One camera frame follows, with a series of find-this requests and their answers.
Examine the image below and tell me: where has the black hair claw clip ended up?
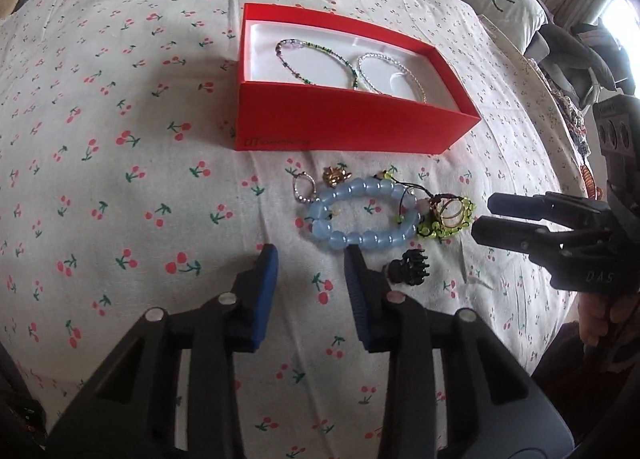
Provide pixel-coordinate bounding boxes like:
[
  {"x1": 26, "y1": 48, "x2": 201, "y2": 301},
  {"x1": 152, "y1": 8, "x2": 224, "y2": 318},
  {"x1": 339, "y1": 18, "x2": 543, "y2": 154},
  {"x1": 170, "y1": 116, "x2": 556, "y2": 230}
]
[{"x1": 384, "y1": 249, "x2": 430, "y2": 287}]

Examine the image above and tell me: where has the gold wire ring ornament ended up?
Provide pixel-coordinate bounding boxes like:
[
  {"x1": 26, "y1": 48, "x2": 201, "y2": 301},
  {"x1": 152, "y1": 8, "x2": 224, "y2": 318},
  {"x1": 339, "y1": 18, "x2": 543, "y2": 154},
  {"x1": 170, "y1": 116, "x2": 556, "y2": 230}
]
[{"x1": 431, "y1": 193, "x2": 466, "y2": 229}]

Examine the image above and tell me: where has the green beaded cord charm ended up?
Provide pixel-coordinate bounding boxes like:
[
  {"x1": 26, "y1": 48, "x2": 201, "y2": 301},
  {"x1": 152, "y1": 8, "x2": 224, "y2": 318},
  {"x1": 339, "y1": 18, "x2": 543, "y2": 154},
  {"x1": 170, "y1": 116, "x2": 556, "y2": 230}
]
[{"x1": 374, "y1": 170, "x2": 475, "y2": 240}]

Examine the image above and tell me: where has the multicolour seed bead necklace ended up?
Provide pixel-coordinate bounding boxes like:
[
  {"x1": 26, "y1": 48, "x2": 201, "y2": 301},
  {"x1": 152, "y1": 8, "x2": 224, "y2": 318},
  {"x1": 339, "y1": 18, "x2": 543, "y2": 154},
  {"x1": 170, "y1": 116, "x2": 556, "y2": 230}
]
[{"x1": 274, "y1": 37, "x2": 360, "y2": 90}]

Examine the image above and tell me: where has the red jewelry box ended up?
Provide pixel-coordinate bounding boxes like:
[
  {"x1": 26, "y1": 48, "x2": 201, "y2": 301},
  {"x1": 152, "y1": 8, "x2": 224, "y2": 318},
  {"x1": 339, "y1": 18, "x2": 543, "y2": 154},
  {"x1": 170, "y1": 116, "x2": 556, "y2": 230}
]
[{"x1": 235, "y1": 3, "x2": 480, "y2": 154}]

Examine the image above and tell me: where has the right hand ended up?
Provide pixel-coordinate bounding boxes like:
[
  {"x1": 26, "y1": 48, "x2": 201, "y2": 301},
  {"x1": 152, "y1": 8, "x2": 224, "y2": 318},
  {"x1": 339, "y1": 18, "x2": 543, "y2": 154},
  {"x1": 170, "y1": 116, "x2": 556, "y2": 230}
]
[{"x1": 578, "y1": 293, "x2": 639, "y2": 347}]

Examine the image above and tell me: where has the gold flower earring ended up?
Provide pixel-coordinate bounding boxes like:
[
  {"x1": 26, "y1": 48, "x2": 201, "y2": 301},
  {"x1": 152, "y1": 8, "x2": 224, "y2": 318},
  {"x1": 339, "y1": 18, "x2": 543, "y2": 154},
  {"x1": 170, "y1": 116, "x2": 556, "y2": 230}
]
[{"x1": 322, "y1": 165, "x2": 352, "y2": 188}]

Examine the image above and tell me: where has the cherry print bed sheet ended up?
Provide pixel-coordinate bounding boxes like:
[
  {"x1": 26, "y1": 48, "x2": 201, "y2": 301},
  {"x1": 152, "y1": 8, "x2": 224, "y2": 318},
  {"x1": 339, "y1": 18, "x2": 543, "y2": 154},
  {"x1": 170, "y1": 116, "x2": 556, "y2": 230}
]
[{"x1": 1, "y1": 0, "x2": 585, "y2": 458}]

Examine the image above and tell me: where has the small silver ring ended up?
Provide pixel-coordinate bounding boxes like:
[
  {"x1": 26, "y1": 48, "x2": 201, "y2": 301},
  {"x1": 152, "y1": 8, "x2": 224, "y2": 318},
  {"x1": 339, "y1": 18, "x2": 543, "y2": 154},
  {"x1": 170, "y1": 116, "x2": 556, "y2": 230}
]
[{"x1": 292, "y1": 170, "x2": 318, "y2": 204}]

